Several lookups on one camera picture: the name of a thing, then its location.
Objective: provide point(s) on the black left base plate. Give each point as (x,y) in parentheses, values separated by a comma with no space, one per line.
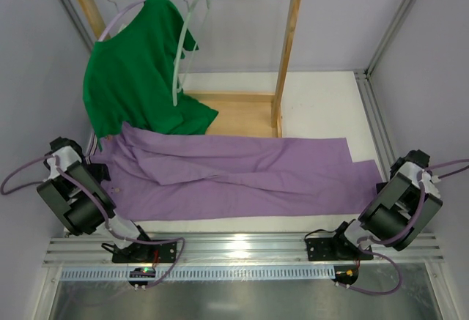
(161,252)

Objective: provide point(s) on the pale green clothes hanger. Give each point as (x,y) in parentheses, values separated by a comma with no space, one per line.
(176,86)

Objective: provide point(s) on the aluminium mounting rail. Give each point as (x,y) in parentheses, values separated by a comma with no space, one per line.
(230,249)

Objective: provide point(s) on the green t-shirt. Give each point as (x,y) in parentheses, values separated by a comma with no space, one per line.
(129,78)

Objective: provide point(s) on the wooden clothes rack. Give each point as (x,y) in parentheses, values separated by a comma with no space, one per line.
(235,73)

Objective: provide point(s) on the left controller board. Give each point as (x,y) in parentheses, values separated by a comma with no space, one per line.
(141,276)

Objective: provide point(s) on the right controller board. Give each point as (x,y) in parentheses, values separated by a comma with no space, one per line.
(345,274)

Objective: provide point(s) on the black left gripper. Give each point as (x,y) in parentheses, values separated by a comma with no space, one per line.
(97,171)

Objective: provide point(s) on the controller board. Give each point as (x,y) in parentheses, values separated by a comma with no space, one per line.
(141,276)
(345,274)

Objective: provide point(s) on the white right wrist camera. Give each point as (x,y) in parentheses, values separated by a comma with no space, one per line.
(429,186)

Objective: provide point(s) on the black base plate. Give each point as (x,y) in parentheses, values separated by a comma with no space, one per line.
(318,248)
(161,252)

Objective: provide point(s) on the purple clothes hanger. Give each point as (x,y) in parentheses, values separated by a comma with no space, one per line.
(120,13)

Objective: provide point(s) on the slotted grey cable duct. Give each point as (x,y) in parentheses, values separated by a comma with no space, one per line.
(203,273)

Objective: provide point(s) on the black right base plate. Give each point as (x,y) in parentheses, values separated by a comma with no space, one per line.
(318,248)

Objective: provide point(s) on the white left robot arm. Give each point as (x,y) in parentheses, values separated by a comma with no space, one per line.
(74,194)

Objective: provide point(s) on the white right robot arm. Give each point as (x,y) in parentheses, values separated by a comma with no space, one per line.
(403,206)

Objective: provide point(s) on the purple trousers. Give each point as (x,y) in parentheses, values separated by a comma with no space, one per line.
(204,177)

